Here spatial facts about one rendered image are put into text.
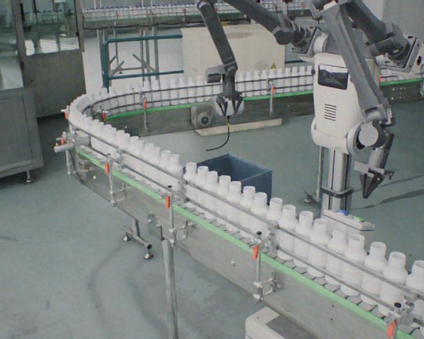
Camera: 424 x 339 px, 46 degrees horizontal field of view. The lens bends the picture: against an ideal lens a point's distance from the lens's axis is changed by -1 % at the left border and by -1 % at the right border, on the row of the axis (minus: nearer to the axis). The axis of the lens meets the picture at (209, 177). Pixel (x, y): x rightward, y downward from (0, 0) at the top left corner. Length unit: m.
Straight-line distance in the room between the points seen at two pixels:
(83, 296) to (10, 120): 2.08
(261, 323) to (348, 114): 1.08
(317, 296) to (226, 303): 1.62
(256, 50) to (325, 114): 3.98
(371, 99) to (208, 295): 1.90
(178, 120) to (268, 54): 2.91
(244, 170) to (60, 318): 1.37
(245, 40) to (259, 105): 2.45
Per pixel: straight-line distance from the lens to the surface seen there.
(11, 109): 4.72
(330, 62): 2.00
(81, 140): 2.46
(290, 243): 1.50
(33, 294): 3.32
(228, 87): 2.21
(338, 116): 2.01
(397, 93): 4.19
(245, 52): 5.92
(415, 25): 7.91
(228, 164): 2.56
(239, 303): 3.03
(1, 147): 4.77
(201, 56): 5.73
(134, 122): 3.23
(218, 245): 1.73
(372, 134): 1.45
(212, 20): 1.95
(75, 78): 7.01
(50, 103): 6.92
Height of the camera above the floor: 1.81
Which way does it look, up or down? 22 degrees down
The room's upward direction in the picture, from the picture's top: 1 degrees counter-clockwise
